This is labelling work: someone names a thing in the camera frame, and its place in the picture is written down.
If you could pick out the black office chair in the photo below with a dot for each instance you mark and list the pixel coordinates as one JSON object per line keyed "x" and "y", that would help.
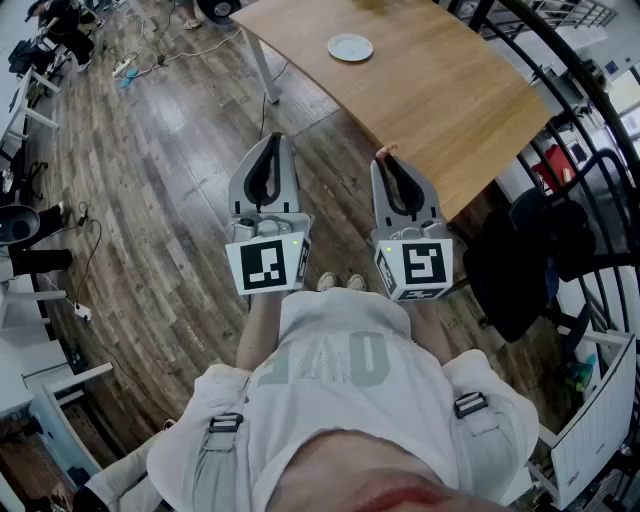
{"x": 520, "y": 270}

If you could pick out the person's left shoe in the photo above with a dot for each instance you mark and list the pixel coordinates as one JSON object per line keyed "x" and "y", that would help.
{"x": 326, "y": 281}

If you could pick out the turquoise object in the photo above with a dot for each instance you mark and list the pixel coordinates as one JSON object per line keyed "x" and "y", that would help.
{"x": 129, "y": 77}

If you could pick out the white plate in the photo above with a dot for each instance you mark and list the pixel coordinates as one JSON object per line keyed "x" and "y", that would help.
{"x": 350, "y": 48}

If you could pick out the green bottle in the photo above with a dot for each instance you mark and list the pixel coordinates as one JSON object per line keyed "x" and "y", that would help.
{"x": 580, "y": 372}

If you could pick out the person's white shirt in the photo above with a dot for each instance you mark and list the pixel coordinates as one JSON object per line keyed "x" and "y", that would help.
{"x": 350, "y": 400}

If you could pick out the person's right forearm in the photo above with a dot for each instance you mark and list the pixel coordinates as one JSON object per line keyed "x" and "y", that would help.
{"x": 430, "y": 325}

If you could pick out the person's right shoe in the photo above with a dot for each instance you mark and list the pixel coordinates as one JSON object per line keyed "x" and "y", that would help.
{"x": 357, "y": 282}

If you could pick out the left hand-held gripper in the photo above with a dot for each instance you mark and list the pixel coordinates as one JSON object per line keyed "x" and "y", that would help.
{"x": 265, "y": 265}

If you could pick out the white ribbed panel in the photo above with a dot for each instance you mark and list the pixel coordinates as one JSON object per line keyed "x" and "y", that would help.
{"x": 595, "y": 430}

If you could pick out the person's left forearm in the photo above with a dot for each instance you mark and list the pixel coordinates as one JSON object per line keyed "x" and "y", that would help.
{"x": 260, "y": 330}

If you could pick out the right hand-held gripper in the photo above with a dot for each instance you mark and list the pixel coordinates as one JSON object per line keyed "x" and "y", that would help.
{"x": 420, "y": 270}

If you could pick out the white table leg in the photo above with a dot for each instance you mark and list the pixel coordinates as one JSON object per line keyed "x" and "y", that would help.
{"x": 262, "y": 65}

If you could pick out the red box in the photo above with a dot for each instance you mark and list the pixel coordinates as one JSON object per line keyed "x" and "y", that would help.
{"x": 552, "y": 167}

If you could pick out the black round chair seat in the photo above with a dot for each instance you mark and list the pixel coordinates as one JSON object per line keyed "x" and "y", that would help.
{"x": 17, "y": 225}

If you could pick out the white desk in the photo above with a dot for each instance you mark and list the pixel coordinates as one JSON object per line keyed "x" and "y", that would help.
{"x": 22, "y": 100}
{"x": 30, "y": 380}

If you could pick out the person's shoe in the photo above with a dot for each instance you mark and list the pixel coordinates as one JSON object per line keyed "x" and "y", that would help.
{"x": 326, "y": 281}
{"x": 357, "y": 282}

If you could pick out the white power strip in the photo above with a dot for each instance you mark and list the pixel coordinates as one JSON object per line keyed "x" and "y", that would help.
{"x": 124, "y": 65}

